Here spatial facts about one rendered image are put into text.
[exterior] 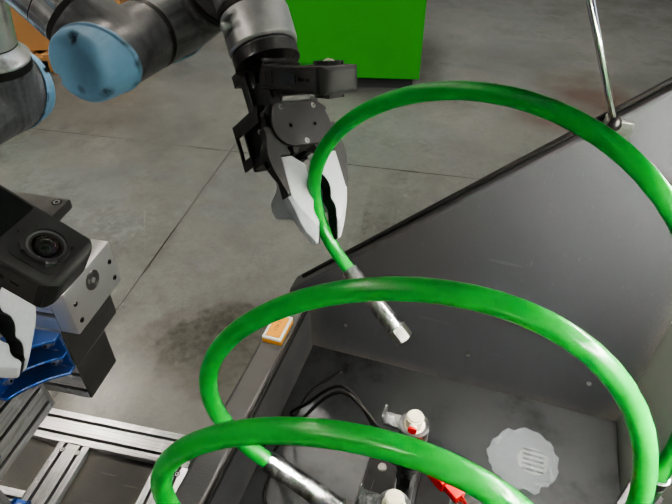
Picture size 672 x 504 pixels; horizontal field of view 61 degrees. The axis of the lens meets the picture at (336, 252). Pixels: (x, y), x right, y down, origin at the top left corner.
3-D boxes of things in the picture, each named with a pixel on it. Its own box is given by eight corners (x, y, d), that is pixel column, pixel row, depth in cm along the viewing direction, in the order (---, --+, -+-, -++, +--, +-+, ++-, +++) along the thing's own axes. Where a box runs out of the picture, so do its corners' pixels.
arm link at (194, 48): (98, 27, 64) (151, -26, 58) (158, 0, 72) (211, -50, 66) (143, 88, 67) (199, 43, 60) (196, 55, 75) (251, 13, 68)
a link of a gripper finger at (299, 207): (295, 252, 62) (279, 171, 63) (325, 240, 57) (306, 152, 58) (270, 255, 60) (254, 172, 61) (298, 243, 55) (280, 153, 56)
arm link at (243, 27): (300, -3, 60) (231, -8, 56) (312, 38, 60) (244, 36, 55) (268, 34, 66) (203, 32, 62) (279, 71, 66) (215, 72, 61)
